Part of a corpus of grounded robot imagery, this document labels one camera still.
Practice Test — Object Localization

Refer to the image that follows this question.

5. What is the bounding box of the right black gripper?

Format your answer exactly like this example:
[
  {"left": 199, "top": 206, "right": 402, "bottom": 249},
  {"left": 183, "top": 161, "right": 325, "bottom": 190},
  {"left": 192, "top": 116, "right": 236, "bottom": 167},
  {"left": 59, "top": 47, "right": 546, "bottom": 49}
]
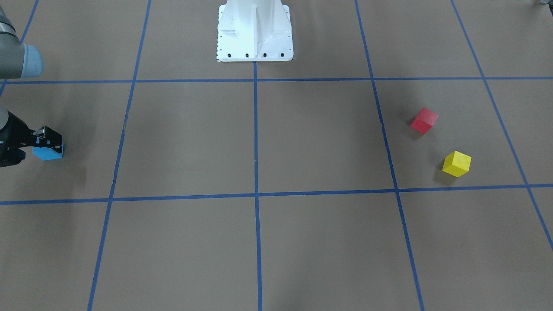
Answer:
[{"left": 0, "top": 111, "right": 63, "bottom": 168}]

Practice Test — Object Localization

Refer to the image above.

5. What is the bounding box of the blue block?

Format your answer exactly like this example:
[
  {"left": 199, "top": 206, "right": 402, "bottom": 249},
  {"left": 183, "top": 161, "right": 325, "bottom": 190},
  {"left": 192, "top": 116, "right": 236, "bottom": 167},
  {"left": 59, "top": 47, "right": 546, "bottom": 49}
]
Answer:
[{"left": 33, "top": 143, "right": 64, "bottom": 161}]

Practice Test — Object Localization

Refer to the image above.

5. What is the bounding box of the red block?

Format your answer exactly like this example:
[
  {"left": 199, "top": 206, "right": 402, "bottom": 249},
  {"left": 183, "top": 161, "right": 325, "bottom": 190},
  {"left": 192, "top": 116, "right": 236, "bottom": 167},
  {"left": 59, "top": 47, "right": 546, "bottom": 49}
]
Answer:
[{"left": 410, "top": 108, "right": 438, "bottom": 134}]

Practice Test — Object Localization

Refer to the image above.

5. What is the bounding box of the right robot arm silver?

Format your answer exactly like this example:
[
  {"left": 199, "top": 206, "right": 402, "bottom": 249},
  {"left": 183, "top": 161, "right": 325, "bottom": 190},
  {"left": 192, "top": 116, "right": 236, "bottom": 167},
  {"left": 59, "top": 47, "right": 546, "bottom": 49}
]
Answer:
[{"left": 0, "top": 9, "right": 64, "bottom": 168}]

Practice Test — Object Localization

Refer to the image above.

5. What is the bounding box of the yellow block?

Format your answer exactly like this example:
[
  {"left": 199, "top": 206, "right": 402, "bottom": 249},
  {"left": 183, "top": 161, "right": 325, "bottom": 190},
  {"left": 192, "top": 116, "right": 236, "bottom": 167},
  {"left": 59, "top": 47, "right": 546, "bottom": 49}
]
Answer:
[{"left": 442, "top": 150, "right": 472, "bottom": 178}]

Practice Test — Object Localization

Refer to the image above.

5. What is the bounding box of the white pedestal column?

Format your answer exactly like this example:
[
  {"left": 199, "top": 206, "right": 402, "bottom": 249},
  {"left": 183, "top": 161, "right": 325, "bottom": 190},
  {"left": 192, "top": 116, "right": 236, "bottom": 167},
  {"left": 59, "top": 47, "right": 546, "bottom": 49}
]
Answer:
[{"left": 216, "top": 0, "right": 294, "bottom": 62}]

